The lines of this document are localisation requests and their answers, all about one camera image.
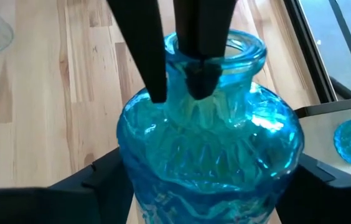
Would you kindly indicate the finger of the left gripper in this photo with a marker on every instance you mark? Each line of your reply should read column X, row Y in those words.
column 203, row 31
column 144, row 46

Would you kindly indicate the blue diamond-pattern vase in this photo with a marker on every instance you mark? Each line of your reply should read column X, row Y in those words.
column 209, row 149

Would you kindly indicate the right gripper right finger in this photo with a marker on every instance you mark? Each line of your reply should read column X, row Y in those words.
column 328, row 202

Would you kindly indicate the black aluminium table frame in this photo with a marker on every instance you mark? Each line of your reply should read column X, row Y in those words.
column 309, row 46

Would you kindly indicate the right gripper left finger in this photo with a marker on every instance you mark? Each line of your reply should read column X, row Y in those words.
column 54, row 205

